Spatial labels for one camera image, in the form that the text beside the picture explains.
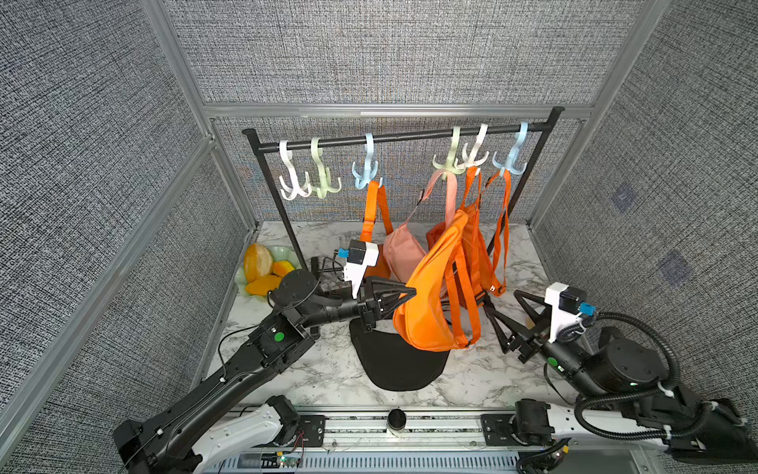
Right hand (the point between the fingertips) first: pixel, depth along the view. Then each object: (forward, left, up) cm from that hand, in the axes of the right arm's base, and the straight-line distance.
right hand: (508, 300), depth 54 cm
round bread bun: (+31, +63, -30) cm, 77 cm away
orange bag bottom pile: (+3, +10, -10) cm, 14 cm away
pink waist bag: (+27, +17, -19) cm, 37 cm away
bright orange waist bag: (+21, -12, -29) cm, 38 cm away
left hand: (-1, +17, +4) cm, 18 cm away
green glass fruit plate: (+37, +59, -33) cm, 77 cm away
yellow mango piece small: (+31, +56, -34) cm, 73 cm away
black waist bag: (+1, +19, -38) cm, 43 cm away
